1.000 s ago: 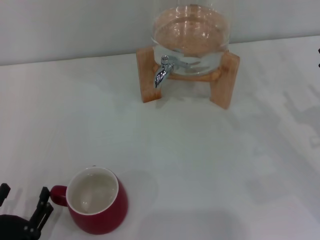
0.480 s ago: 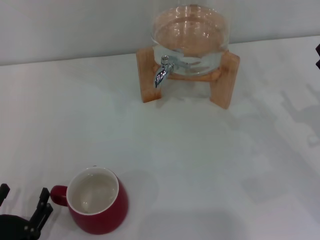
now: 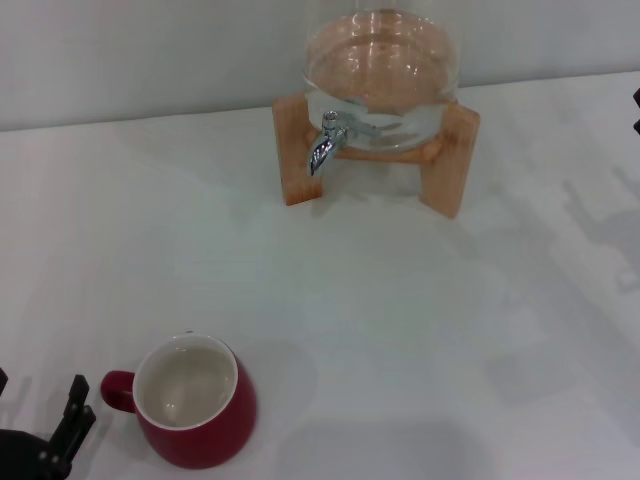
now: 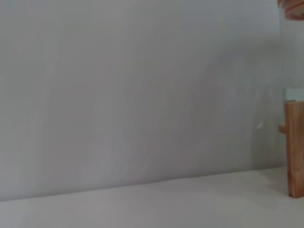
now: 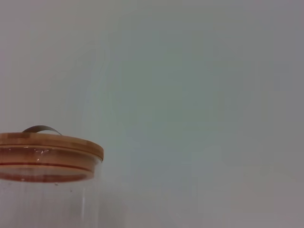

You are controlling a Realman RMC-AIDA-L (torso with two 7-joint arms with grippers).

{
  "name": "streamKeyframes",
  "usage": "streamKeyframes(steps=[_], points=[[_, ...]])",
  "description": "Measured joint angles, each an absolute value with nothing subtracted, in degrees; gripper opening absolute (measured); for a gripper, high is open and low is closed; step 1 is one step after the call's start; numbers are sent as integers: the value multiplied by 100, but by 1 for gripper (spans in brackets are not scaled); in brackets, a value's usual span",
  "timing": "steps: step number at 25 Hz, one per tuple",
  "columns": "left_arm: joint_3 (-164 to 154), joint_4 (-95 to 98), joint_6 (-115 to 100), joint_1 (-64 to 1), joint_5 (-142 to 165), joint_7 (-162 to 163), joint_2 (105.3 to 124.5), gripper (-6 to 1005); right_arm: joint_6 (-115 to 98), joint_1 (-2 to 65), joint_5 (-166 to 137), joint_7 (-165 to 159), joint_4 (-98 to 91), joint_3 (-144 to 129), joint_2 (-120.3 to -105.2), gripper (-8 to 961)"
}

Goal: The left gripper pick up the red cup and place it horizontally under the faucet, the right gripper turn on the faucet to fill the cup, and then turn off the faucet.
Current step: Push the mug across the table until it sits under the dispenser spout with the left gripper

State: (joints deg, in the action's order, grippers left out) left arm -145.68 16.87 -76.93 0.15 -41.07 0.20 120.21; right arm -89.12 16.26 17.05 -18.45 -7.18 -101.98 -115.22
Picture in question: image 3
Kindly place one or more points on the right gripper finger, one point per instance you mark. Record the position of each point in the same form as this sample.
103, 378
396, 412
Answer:
637, 97

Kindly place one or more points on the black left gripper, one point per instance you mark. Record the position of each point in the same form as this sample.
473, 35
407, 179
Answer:
25, 455

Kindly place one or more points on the red ceramic cup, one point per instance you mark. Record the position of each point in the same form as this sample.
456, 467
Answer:
210, 435

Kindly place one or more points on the chrome faucet tap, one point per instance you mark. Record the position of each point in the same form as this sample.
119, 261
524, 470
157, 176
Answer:
327, 135

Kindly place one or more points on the glass water dispenser jar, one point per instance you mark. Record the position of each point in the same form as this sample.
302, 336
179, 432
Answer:
380, 65

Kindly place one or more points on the wooden dispenser stand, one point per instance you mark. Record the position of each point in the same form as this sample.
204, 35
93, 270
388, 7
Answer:
295, 150

